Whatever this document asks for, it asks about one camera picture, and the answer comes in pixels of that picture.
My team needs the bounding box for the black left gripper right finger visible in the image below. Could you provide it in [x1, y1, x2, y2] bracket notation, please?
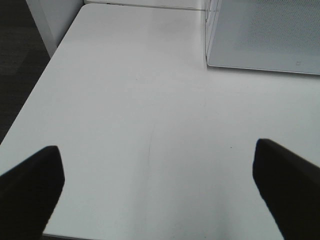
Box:
[252, 138, 320, 240]

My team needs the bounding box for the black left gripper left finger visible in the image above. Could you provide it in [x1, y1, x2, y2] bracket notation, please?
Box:
[0, 145, 65, 240]

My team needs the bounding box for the white microwave door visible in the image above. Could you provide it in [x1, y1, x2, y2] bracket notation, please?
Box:
[206, 0, 320, 75]

